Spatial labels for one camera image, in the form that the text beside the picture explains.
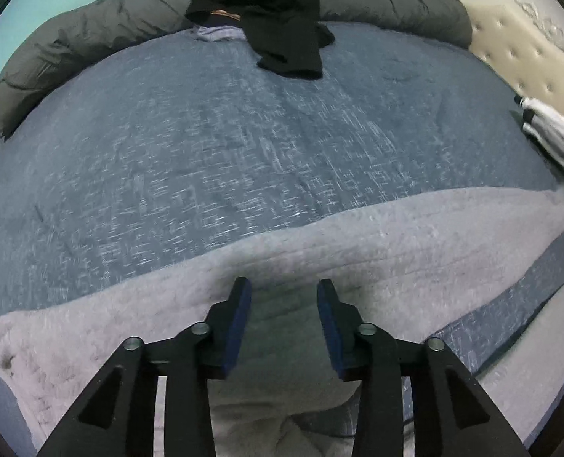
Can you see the dark grey rolled duvet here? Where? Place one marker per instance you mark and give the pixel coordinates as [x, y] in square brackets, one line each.
[96, 28]

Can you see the white folded garment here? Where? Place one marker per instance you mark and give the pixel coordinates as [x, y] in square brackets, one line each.
[560, 126]

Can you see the cream tufted headboard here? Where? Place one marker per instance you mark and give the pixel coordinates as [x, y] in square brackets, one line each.
[515, 43]

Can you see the light grey fleece garment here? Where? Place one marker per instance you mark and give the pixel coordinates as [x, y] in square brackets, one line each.
[406, 257]

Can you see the black folded garment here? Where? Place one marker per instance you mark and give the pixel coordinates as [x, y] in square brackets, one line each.
[519, 101]

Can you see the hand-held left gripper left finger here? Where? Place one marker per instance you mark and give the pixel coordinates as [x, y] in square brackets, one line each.
[236, 328]

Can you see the blue mottled bed sheet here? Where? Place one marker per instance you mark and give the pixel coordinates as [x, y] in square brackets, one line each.
[215, 152]

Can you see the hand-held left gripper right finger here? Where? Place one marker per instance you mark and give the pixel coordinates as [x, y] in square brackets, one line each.
[332, 333]

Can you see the small lavender cloth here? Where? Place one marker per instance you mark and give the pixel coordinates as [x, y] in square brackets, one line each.
[215, 33]

